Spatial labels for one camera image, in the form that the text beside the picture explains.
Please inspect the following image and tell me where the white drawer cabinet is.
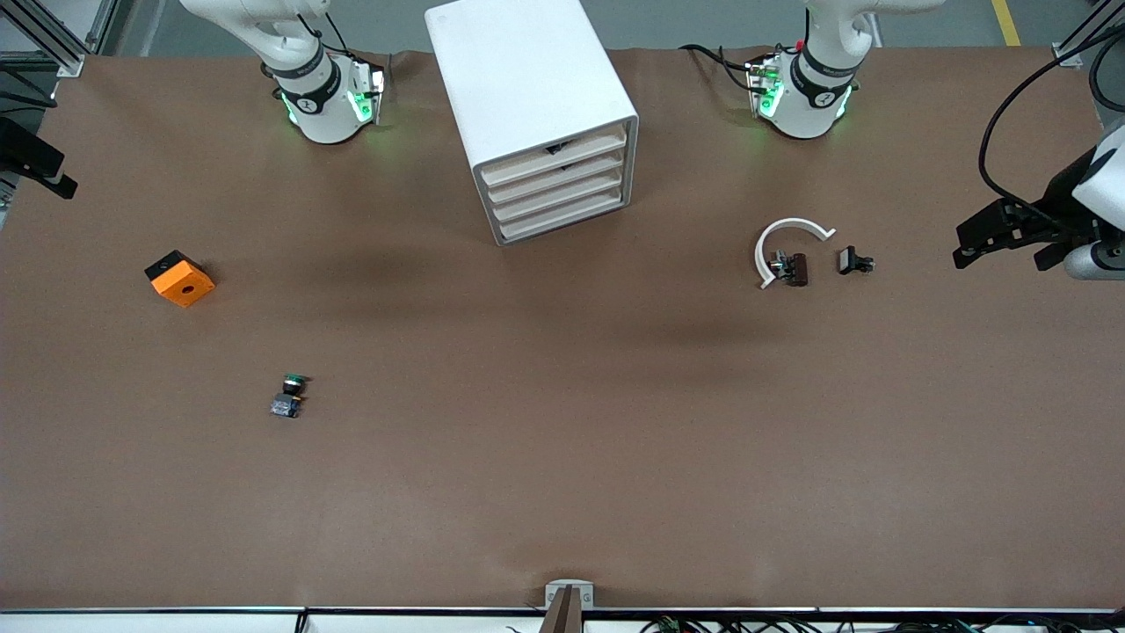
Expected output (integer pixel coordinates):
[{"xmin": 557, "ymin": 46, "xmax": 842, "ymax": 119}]
[{"xmin": 425, "ymin": 0, "xmax": 640, "ymax": 248}]

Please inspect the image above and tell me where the orange and black box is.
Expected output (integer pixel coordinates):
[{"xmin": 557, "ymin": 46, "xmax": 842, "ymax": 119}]
[{"xmin": 144, "ymin": 250, "xmax": 217, "ymax": 309}]

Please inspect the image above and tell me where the small brown black component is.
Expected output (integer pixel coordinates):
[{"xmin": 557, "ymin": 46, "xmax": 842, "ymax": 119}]
[{"xmin": 769, "ymin": 251, "xmax": 810, "ymax": 288}]

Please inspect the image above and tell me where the brown table cover sheet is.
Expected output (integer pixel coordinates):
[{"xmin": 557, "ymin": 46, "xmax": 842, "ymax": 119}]
[{"xmin": 0, "ymin": 48, "xmax": 1125, "ymax": 612}]

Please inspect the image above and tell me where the aluminium frame profile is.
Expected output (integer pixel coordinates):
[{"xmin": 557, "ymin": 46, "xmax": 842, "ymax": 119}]
[
  {"xmin": 0, "ymin": 0, "xmax": 117, "ymax": 76},
  {"xmin": 1053, "ymin": 0, "xmax": 1125, "ymax": 68}
]

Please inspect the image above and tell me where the white curved plastic ring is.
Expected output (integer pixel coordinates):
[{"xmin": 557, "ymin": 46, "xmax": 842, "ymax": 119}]
[{"xmin": 753, "ymin": 217, "xmax": 837, "ymax": 291}]

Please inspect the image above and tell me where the black arm base cable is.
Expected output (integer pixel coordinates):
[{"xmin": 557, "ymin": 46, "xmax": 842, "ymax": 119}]
[
  {"xmin": 679, "ymin": 42, "xmax": 767, "ymax": 93},
  {"xmin": 294, "ymin": 0, "xmax": 354, "ymax": 64}
]

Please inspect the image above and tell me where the black cable bundle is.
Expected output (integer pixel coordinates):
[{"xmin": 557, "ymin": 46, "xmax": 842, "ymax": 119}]
[{"xmin": 505, "ymin": 615, "xmax": 998, "ymax": 633}]

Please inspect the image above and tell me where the white table edge rail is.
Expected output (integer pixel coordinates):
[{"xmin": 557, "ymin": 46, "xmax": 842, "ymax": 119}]
[{"xmin": 0, "ymin": 606, "xmax": 1125, "ymax": 633}]

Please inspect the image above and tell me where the silver mounting bracket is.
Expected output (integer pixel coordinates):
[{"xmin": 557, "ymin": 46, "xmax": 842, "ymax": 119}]
[{"xmin": 544, "ymin": 579, "xmax": 595, "ymax": 611}]

